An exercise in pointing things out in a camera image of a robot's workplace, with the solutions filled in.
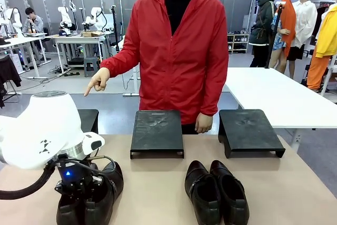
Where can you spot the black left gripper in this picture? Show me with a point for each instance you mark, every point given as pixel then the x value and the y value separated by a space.
pixel 71 172

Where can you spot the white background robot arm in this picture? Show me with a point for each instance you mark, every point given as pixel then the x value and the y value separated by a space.
pixel 65 20
pixel 94 19
pixel 11 22

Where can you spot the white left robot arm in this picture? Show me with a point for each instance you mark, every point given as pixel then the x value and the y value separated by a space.
pixel 44 127

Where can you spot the person's right forearm red sleeve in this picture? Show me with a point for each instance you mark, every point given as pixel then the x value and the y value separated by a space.
pixel 121 57

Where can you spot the person's left forearm red sleeve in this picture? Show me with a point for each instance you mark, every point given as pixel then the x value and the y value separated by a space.
pixel 213 96

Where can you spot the black shoe stand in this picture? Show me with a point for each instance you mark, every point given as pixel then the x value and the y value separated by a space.
pixel 89 121
pixel 247 132
pixel 157 132

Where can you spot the white desk with seated person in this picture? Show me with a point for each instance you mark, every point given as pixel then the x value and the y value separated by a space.
pixel 18 41

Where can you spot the person in red jacket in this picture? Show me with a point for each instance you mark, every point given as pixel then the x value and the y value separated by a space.
pixel 176 59

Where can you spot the seated person in grey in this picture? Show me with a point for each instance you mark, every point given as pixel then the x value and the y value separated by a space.
pixel 34 23

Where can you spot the person in white shirt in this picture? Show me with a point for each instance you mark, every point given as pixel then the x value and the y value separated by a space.
pixel 305 22

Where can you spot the person's right hand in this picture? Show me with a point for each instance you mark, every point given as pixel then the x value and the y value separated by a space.
pixel 101 78

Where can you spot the person's left hand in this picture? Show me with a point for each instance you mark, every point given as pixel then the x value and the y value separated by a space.
pixel 204 124

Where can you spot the grey plastic stool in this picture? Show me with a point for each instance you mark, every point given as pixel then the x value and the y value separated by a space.
pixel 92 67

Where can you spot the black hanging garment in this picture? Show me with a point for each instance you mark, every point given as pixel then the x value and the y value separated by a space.
pixel 8 74

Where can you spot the white desk with robots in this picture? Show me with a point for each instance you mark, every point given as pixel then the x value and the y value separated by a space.
pixel 79 38

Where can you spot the cardboard box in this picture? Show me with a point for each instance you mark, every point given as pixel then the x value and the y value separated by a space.
pixel 92 34

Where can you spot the wooden shoe rack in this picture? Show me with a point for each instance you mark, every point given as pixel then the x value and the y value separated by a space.
pixel 238 43

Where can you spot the large white table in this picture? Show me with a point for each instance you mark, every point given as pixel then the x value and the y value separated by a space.
pixel 276 93

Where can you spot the mannequin in dark jacket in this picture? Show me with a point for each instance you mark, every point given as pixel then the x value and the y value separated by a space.
pixel 262 22

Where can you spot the black tripod pole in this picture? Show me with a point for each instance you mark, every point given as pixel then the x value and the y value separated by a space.
pixel 273 35

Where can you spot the mannequin with orange garment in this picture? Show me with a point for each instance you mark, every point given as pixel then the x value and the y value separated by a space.
pixel 285 27

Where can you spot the mannequin in yellow hoodie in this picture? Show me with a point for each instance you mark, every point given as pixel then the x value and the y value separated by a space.
pixel 325 46

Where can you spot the black camera pole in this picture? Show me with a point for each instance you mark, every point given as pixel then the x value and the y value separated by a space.
pixel 115 27

